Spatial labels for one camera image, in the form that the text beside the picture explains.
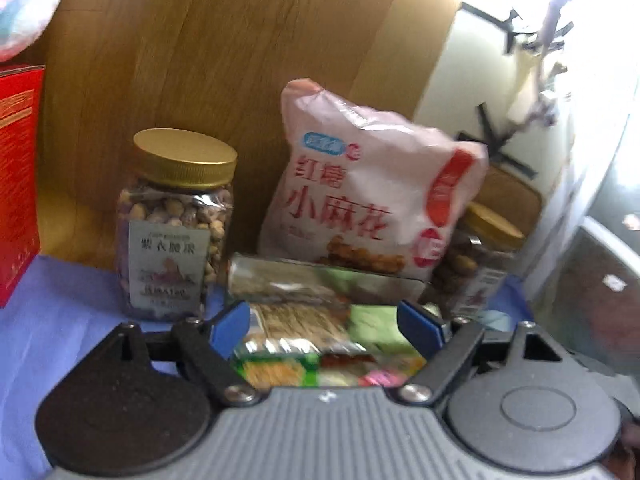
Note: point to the long pink snack box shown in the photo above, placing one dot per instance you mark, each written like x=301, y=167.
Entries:
x=382, y=376

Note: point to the wood grain wall panel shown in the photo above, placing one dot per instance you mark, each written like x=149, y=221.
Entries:
x=200, y=60

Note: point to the red gift box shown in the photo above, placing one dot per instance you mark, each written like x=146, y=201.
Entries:
x=17, y=185

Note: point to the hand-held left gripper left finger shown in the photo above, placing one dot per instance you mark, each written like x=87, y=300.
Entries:
x=230, y=325

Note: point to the pecan nut jar gold lid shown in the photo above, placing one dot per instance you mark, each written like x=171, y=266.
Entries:
x=480, y=265

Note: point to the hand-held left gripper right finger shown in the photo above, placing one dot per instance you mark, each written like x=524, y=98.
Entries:
x=419, y=327

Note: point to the blue printed bed sheet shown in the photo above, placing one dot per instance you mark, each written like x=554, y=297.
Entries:
x=60, y=335

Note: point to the cashew nut jar gold lid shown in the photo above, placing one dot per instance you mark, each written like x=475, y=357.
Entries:
x=170, y=240

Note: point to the pastel pink blue plush toy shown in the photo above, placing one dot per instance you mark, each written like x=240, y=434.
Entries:
x=25, y=10

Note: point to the light green snack packet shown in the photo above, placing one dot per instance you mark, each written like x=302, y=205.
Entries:
x=380, y=327

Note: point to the white framed window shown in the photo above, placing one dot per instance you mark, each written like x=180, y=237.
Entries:
x=600, y=270

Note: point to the clear brown grain bar packet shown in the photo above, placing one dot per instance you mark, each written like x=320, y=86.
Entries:
x=300, y=320

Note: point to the brown padded cushion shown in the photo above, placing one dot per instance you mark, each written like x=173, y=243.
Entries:
x=515, y=195

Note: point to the black tape strip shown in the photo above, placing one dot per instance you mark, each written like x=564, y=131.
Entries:
x=530, y=30
x=500, y=155

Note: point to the large pink snack bag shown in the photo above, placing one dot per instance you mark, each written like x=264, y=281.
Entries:
x=360, y=185

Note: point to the black tin box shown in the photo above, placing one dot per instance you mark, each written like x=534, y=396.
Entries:
x=310, y=280

